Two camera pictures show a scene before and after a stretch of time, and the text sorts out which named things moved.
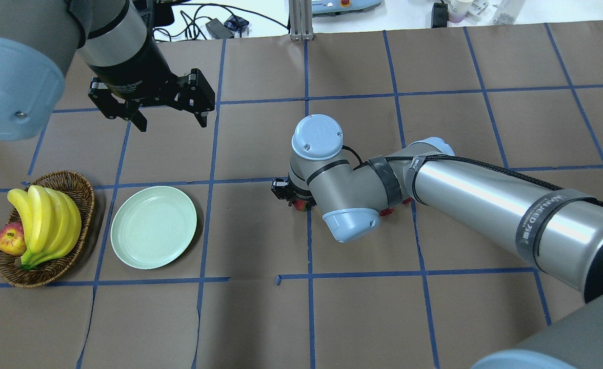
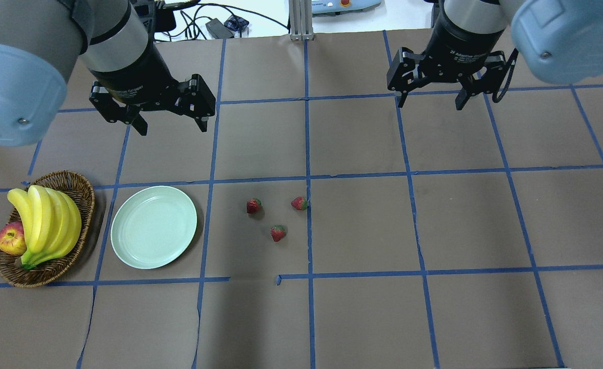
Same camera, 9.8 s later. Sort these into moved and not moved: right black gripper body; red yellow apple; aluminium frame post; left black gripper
Moved: right black gripper body
Not moved: aluminium frame post; red yellow apple; left black gripper
